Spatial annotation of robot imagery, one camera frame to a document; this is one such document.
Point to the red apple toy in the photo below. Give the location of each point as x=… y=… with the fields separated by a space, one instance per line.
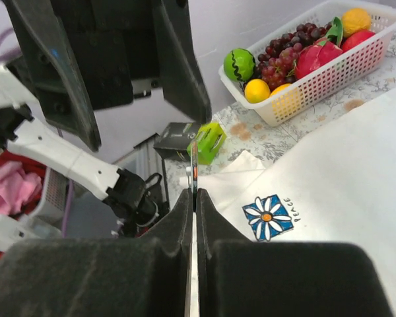
x=356 y=39

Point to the orange fruit toy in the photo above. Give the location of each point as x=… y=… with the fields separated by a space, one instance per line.
x=279 y=89
x=355 y=20

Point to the white t-shirt with flower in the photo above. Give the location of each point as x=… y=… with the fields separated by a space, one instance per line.
x=337 y=184

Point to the purple grape bunch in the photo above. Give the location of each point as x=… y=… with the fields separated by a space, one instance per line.
x=276 y=66

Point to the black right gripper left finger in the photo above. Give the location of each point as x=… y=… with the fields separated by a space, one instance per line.
x=144 y=276

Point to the floral tablecloth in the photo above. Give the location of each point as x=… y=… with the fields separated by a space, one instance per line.
x=247 y=131

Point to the orange fruit toy top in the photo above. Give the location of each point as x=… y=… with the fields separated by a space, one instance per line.
x=355 y=20

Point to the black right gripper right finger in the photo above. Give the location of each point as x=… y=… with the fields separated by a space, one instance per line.
x=261 y=277

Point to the orange fruit toy bottom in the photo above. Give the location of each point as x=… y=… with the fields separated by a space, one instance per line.
x=279 y=89

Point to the pink and red cloths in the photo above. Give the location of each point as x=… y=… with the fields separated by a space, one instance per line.
x=21 y=183

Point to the yellow lemon toy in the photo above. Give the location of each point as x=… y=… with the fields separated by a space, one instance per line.
x=256 y=91

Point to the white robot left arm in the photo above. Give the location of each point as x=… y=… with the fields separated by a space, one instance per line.
x=25 y=131

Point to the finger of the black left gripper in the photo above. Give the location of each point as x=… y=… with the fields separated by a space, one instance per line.
x=180 y=77
x=53 y=70

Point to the green watermelon toy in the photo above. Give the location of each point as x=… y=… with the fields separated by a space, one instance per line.
x=239 y=65

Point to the black green package box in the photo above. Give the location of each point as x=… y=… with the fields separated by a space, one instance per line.
x=176 y=141

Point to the round shiny brooch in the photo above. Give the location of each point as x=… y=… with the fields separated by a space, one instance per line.
x=194 y=296

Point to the red dragon fruit toy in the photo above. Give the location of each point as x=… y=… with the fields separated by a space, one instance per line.
x=315 y=56

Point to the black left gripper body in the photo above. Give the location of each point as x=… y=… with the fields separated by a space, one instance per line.
x=115 y=47

